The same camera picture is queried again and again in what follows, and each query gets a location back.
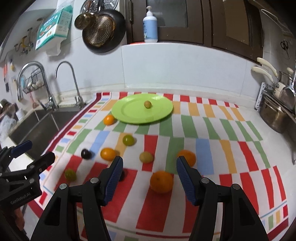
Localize green grape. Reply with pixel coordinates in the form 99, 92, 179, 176
64, 168, 77, 183
122, 135, 135, 146

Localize large orange mandarin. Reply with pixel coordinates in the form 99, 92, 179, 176
149, 171, 174, 194

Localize tan longan front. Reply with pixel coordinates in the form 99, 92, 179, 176
144, 100, 152, 109

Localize tan longan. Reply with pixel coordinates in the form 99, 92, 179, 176
139, 151, 154, 164
144, 100, 152, 109

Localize steel kitchen sink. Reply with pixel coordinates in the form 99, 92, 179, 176
9, 107, 80, 160

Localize dark grape left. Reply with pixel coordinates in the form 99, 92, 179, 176
81, 149, 92, 160

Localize dark grape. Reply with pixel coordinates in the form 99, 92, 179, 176
119, 169, 126, 182
81, 149, 92, 160

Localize tall chrome faucet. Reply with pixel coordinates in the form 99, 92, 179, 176
16, 61, 59, 110

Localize small orange centre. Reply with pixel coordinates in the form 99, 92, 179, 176
100, 148, 116, 162

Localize dark grape centre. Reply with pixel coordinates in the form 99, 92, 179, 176
119, 169, 126, 182

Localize colourful checked tablecloth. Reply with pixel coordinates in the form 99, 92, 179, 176
29, 92, 289, 240

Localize orange mandarin right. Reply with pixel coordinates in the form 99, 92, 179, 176
177, 150, 197, 167

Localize thin chrome faucet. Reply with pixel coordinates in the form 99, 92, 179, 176
54, 61, 86, 110

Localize small orange near plate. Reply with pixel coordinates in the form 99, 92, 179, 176
103, 114, 115, 126

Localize tan longan centre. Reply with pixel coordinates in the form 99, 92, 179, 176
139, 151, 154, 164

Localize steel pot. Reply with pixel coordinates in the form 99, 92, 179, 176
259, 96, 290, 133

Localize green plate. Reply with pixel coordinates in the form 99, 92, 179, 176
111, 93, 173, 124

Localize steel ladle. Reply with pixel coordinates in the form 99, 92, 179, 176
279, 67, 295, 110

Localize teal paper box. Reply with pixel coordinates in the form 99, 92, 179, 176
35, 1, 73, 56

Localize small brass pan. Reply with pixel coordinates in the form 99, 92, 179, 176
74, 1, 95, 30

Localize large black frying pan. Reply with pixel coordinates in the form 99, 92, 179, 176
82, 9, 126, 54

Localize round steel steamer rack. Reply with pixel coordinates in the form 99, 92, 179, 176
80, 0, 119, 14

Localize black scissors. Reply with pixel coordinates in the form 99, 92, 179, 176
280, 40, 290, 59

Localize white blue pump bottle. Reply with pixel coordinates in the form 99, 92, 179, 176
143, 6, 158, 43

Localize dark wooden cabinet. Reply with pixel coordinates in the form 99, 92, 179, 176
125, 0, 263, 62

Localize wire sponge basket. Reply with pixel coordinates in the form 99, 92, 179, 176
22, 68, 45, 94

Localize white knife handle lower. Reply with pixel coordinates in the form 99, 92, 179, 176
251, 66, 274, 84

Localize white knife handle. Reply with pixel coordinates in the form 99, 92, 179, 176
257, 57, 278, 77
251, 66, 274, 84

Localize white knife handle upper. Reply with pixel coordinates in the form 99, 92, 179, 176
257, 57, 278, 77

